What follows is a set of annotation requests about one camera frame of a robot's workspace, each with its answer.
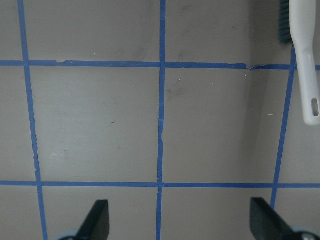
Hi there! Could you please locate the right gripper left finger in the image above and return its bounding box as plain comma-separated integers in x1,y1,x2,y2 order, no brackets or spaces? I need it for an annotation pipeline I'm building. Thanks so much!
75,199,110,240

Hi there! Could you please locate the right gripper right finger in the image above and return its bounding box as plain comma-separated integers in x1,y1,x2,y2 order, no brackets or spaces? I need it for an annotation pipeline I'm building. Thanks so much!
249,197,300,240

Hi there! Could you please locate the beige hand brush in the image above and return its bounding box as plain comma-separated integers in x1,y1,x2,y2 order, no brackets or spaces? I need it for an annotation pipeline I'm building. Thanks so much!
278,0,320,126

